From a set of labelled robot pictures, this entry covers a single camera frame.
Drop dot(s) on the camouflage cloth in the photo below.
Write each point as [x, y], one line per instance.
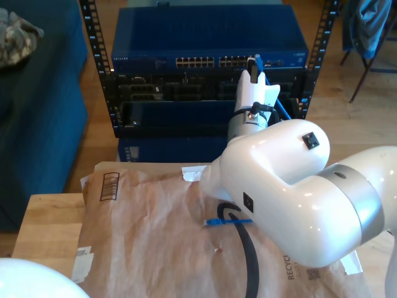
[15, 40]

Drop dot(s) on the blue sofa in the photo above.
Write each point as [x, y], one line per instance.
[46, 124]

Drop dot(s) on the dark blue box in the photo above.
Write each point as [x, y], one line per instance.
[173, 149]

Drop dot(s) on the brown paper mailer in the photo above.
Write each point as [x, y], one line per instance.
[139, 232]

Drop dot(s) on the black rack shelf unit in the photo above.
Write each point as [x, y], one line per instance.
[173, 115]

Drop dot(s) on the black rack server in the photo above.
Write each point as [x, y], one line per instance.
[186, 90]

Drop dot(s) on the blue network switch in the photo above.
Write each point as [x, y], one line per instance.
[204, 31]

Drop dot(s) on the dark metal chair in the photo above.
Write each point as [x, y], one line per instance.
[360, 83]

